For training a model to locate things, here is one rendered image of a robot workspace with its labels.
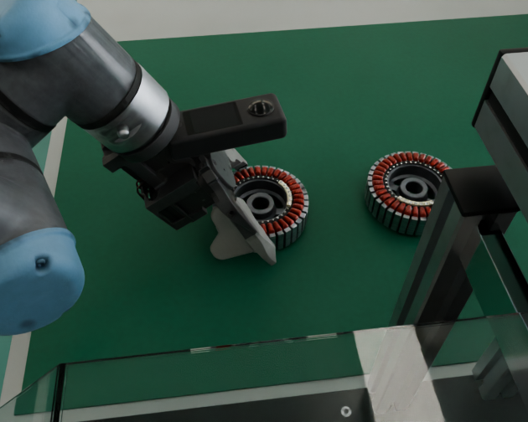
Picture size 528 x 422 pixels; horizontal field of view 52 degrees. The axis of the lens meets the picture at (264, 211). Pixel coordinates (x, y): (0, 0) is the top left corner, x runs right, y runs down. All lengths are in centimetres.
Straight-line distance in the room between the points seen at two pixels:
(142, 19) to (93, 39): 57
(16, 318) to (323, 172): 45
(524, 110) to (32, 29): 32
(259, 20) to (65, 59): 60
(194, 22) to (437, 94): 43
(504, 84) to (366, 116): 53
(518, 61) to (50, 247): 28
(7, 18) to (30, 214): 14
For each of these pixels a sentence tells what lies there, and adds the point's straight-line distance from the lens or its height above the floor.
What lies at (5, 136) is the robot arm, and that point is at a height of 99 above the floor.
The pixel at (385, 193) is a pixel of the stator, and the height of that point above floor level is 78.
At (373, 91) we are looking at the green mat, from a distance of 85.
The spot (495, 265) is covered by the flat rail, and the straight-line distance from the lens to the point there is 29.
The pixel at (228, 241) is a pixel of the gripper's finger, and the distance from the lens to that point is 58.
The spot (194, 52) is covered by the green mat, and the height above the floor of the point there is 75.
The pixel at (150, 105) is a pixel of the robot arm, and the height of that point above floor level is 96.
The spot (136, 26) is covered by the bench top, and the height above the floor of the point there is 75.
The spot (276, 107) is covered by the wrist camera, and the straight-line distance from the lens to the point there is 53.
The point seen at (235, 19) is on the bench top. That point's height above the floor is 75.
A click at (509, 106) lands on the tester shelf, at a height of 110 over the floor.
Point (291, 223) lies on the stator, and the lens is 61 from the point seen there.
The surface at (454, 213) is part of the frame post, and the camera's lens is 30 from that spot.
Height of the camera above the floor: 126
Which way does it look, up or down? 50 degrees down
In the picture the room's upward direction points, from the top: straight up
